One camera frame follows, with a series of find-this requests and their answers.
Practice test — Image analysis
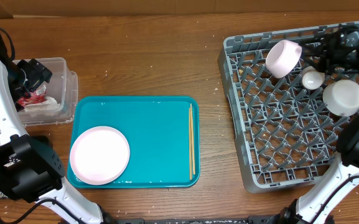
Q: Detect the red snack wrapper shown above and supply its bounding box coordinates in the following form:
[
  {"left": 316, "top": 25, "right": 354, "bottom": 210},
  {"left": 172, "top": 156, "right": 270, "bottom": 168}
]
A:
[{"left": 15, "top": 85, "right": 47, "bottom": 107}]

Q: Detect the white napkin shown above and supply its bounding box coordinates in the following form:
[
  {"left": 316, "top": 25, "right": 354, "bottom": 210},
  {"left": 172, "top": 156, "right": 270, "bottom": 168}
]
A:
[{"left": 24, "top": 96, "right": 60, "bottom": 113}]

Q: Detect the white upturned cup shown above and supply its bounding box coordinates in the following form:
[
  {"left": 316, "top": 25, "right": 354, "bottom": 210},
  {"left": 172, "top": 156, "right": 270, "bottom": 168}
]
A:
[{"left": 301, "top": 66, "right": 325, "bottom": 90}]

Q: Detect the pale green bowl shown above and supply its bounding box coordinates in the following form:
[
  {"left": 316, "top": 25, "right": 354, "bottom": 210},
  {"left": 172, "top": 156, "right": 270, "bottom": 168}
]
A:
[{"left": 323, "top": 80, "right": 359, "bottom": 116}]

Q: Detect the small white plate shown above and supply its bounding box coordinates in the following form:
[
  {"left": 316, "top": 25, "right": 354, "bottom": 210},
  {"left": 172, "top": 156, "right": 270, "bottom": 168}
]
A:
[{"left": 265, "top": 40, "right": 302, "bottom": 78}]

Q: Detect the large pink plate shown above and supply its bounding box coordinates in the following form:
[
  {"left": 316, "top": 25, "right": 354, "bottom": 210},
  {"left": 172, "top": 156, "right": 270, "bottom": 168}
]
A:
[{"left": 70, "top": 126, "right": 130, "bottom": 185}]

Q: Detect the wooden chopstick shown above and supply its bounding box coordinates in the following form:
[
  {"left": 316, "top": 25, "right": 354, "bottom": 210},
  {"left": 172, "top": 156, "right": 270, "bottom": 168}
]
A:
[
  {"left": 189, "top": 107, "right": 193, "bottom": 180},
  {"left": 190, "top": 104, "right": 195, "bottom": 175}
]

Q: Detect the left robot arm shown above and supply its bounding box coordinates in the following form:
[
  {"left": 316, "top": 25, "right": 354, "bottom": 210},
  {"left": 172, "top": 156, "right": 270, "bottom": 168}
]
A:
[{"left": 0, "top": 28, "right": 115, "bottom": 223}]

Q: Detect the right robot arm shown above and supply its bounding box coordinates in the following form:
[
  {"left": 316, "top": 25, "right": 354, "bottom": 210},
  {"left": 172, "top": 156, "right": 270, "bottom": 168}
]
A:
[{"left": 267, "top": 115, "right": 359, "bottom": 223}]

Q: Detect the grey dishwasher rack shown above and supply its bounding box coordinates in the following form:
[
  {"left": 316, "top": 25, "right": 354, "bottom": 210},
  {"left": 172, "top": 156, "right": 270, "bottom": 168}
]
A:
[{"left": 218, "top": 21, "right": 359, "bottom": 193}]

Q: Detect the clear plastic bin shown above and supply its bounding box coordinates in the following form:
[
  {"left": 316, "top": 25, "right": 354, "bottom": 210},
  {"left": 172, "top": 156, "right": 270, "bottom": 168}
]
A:
[{"left": 18, "top": 57, "right": 78, "bottom": 126}]

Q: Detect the teal plastic tray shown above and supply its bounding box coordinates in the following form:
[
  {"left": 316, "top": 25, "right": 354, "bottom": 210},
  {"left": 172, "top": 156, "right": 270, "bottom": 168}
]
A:
[{"left": 72, "top": 96, "right": 200, "bottom": 189}]

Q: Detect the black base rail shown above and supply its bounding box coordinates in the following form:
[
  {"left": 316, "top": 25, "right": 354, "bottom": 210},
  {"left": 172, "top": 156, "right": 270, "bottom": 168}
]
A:
[{"left": 116, "top": 215, "right": 271, "bottom": 224}]

